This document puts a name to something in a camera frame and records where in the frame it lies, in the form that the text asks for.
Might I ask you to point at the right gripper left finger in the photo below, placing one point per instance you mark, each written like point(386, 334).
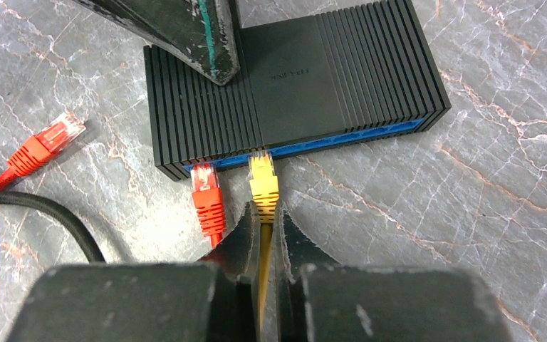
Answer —
point(215, 298)

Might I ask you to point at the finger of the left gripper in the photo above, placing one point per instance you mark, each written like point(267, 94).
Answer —
point(199, 33)

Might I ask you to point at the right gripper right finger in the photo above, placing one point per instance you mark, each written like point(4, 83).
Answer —
point(320, 299)

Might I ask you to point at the black network switch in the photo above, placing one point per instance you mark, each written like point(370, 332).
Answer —
point(306, 84)

